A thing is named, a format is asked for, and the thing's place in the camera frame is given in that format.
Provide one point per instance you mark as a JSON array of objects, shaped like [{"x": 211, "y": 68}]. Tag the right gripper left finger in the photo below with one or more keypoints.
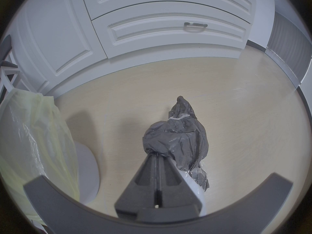
[{"x": 136, "y": 197}]

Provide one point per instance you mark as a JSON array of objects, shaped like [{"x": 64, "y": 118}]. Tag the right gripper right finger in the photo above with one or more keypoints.
[{"x": 178, "y": 197}]

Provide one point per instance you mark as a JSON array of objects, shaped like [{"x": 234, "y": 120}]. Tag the black plastic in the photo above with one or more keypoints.
[{"x": 175, "y": 140}]

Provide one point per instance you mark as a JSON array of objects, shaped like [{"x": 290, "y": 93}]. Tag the yellow plastic bag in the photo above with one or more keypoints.
[{"x": 36, "y": 142}]

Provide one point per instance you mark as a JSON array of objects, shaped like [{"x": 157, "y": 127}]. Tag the grey trash bin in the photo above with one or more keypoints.
[{"x": 87, "y": 169}]

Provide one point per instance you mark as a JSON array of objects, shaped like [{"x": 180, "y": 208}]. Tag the white wardrobe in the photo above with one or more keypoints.
[{"x": 170, "y": 33}]

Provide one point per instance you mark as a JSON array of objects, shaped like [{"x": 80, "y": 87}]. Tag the grey curtain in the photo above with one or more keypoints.
[{"x": 287, "y": 47}]

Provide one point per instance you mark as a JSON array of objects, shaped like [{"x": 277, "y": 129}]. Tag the grey and white chair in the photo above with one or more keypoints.
[{"x": 6, "y": 48}]

